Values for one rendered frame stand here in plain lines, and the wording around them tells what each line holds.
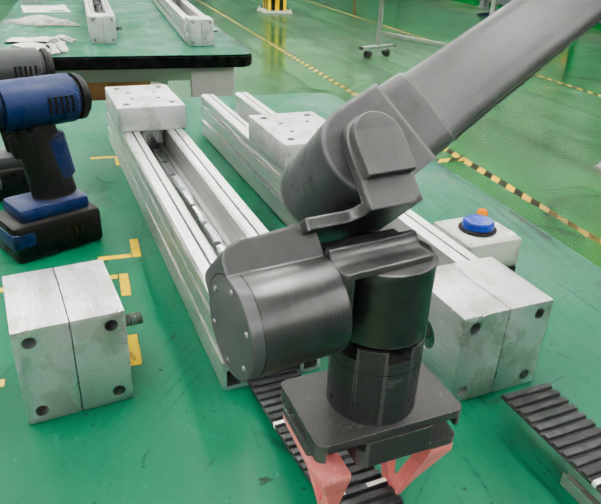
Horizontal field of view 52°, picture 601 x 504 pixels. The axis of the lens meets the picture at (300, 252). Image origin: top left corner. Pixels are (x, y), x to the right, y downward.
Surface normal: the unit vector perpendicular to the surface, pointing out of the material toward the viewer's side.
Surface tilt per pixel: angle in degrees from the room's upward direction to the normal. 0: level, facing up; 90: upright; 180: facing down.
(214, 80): 90
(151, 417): 0
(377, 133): 46
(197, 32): 90
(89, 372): 90
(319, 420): 0
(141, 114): 90
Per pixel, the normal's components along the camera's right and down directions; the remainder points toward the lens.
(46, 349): 0.44, 0.43
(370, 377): -0.18, 0.44
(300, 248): 0.38, -0.31
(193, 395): 0.04, -0.89
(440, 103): 0.55, -0.38
